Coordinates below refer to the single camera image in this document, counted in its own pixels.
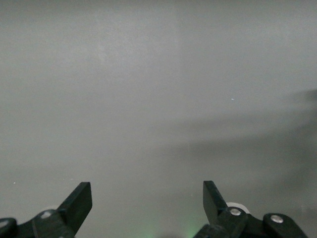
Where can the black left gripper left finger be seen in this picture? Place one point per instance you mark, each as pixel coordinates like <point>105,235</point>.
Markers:
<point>74,208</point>

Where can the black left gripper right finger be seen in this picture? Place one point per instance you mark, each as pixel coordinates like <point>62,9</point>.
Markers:
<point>213,203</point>

